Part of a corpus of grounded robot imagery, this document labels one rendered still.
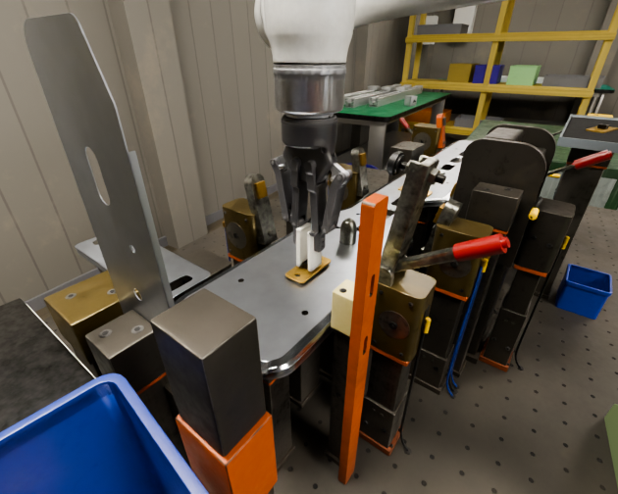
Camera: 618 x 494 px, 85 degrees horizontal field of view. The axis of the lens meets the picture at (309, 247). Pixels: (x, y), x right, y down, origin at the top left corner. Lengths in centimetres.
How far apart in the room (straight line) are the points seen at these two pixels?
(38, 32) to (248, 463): 33
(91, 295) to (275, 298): 24
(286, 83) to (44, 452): 39
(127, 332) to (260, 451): 19
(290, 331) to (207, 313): 28
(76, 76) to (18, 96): 202
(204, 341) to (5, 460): 11
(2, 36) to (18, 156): 54
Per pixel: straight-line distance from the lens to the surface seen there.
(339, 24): 44
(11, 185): 234
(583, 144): 90
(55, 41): 32
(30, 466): 25
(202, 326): 18
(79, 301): 49
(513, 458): 79
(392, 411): 63
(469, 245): 42
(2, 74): 231
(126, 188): 29
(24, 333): 53
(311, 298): 51
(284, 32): 43
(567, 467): 82
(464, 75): 615
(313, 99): 43
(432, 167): 40
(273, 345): 44
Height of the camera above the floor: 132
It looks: 30 degrees down
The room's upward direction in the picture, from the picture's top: straight up
